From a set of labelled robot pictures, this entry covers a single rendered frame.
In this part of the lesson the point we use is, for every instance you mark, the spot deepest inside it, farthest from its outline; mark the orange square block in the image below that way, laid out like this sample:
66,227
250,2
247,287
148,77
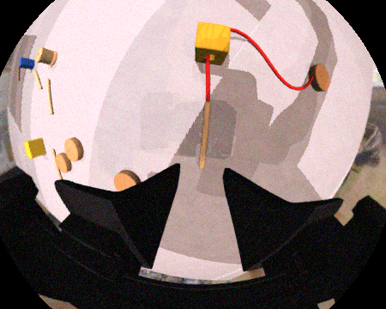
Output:
35,148

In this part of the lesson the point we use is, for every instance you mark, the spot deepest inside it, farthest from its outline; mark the red string with wooden stick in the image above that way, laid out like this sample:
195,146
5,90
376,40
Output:
207,108

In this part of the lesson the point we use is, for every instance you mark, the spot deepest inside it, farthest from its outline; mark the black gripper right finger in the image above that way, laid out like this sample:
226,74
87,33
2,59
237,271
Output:
263,222

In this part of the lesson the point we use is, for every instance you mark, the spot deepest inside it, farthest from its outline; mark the blue rectangular block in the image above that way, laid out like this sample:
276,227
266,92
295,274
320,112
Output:
26,63

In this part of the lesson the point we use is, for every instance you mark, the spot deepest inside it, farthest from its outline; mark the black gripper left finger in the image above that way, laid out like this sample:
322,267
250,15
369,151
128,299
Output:
137,213

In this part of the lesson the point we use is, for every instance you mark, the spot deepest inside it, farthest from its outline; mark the round wooden disc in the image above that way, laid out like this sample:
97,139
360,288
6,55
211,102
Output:
73,149
63,162
125,179

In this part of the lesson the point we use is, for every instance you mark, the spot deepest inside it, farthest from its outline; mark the round wooden button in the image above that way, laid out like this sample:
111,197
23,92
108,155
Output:
321,78

